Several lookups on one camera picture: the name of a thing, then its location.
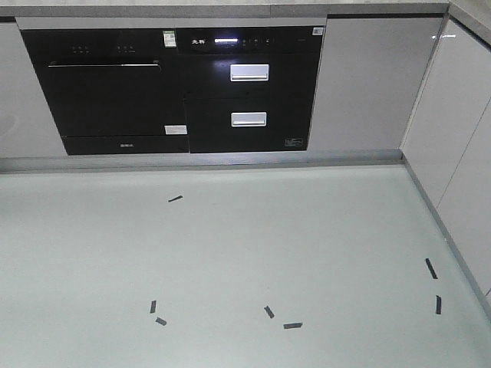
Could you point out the black drawer disinfection cabinet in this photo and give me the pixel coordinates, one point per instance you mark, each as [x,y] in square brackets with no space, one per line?
[292,53]

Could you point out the grey cabinet door panel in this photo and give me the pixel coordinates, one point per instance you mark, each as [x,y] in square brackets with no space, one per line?
[370,73]

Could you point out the grey side cabinet panel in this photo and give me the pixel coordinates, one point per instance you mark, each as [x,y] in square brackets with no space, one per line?
[447,146]

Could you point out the black floor tape strip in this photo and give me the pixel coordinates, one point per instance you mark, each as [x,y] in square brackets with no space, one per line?
[438,307]

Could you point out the lower silver drawer handle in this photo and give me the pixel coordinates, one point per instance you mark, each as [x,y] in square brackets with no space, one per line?
[248,119]

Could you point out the silver drawer handle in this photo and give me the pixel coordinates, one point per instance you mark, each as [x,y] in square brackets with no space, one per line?
[248,72]
[248,119]

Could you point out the upper silver drawer handle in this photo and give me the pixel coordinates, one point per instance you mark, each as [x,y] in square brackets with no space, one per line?
[248,72]

